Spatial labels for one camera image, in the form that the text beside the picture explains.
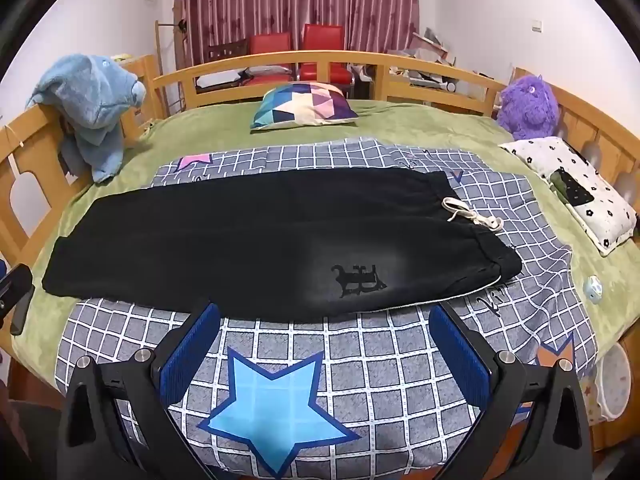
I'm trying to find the white plastic basin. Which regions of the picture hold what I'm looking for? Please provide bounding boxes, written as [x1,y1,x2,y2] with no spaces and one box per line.
[585,342,633,423]

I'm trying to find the green bed sheet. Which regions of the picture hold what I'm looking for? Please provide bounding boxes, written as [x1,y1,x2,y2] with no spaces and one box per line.
[10,97,640,411]

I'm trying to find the wooden bed frame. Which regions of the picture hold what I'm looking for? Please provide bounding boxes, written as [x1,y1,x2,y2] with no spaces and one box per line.
[0,50,640,448]

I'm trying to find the white flowered pillow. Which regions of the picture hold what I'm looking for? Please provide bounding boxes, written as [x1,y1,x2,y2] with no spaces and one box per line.
[498,136,638,257]

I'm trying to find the pile of boxes and papers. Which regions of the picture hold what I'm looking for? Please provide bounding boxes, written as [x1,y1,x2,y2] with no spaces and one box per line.
[387,27,501,106]

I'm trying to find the dark wooden chair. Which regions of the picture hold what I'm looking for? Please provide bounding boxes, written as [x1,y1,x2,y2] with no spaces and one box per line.
[207,38,250,88]

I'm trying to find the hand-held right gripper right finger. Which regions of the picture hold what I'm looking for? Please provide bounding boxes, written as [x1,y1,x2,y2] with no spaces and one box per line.
[427,301,593,480]

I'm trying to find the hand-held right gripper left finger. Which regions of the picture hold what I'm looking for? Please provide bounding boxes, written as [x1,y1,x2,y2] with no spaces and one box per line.
[56,296,223,480]

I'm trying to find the wooden coat rack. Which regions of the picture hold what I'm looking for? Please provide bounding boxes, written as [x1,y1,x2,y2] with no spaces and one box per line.
[154,19,189,111]

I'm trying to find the grey checked star blanket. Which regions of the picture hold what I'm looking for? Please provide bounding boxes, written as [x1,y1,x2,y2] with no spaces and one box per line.
[54,137,598,480]

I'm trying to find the light blue clothing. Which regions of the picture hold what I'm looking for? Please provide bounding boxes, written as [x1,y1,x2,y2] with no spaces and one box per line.
[27,55,147,184]

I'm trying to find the purple plush toy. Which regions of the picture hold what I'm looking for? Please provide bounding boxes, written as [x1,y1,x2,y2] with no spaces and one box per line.
[496,76,559,141]

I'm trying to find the geometric patterned pillow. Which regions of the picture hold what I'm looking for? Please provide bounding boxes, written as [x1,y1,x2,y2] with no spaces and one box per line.
[250,81,360,132]

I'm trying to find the black pants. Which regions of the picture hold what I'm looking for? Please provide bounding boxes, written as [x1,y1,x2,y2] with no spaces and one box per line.
[41,167,523,322]

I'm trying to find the small pale blue toy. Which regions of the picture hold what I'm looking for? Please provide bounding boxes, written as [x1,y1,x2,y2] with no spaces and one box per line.
[582,276,604,306]

